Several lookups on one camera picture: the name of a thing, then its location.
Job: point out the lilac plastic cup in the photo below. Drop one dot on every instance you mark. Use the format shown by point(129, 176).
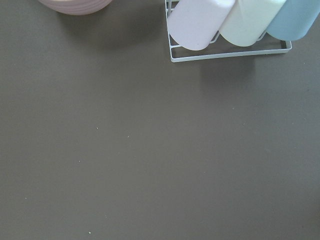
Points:
point(194, 23)

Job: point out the cream plastic cup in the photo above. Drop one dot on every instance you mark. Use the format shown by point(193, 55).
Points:
point(248, 19)

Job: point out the pink ribbed bowl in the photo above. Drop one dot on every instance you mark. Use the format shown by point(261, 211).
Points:
point(76, 7)

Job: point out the light blue plastic cup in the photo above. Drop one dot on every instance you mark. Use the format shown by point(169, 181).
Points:
point(294, 19)

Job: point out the white wire cup rack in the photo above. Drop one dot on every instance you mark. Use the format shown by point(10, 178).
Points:
point(217, 48)

